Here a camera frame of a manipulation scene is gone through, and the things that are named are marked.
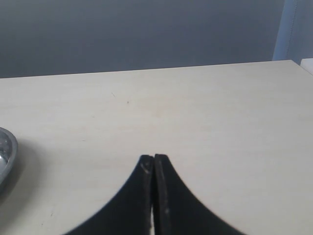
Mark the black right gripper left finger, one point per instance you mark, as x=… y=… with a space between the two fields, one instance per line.
x=129 y=211

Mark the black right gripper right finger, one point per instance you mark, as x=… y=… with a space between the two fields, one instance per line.
x=177 y=211

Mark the round stainless steel plate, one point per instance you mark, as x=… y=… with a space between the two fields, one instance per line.
x=8 y=154

